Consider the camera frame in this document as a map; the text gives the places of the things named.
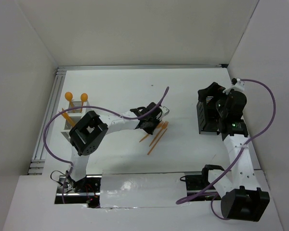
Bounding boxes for aluminium rail left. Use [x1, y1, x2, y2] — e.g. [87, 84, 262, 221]
[27, 67, 66, 175]

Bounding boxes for aluminium rail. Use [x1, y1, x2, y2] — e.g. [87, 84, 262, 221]
[57, 64, 229, 72]
[27, 67, 66, 175]

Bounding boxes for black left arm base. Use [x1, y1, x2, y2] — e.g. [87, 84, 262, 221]
[50, 170, 102, 208]

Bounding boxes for black utensil caddy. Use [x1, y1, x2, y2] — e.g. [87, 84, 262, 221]
[197, 90, 224, 135]

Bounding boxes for orange plastic fork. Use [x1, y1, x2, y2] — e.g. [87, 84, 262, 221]
[149, 121, 169, 146]
[139, 121, 164, 142]

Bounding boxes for white tape sheet front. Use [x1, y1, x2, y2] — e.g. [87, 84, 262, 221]
[100, 173, 187, 208]

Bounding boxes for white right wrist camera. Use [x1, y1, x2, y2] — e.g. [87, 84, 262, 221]
[223, 78, 245, 94]

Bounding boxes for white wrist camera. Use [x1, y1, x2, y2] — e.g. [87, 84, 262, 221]
[223, 78, 245, 94]
[160, 106, 170, 119]

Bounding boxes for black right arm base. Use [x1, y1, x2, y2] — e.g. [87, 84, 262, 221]
[180, 165, 224, 202]

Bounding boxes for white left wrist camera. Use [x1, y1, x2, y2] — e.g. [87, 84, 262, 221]
[160, 106, 170, 119]

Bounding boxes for white utensil caddy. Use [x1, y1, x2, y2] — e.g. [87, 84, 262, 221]
[59, 101, 90, 142]

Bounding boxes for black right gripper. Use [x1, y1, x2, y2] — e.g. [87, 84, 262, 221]
[198, 82, 230, 117]

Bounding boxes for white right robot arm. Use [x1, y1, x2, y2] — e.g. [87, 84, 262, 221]
[197, 81, 270, 222]

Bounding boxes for aluminium rail back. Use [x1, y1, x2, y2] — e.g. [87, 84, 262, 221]
[57, 64, 229, 72]

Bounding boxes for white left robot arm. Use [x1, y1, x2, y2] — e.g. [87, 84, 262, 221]
[67, 102, 170, 192]

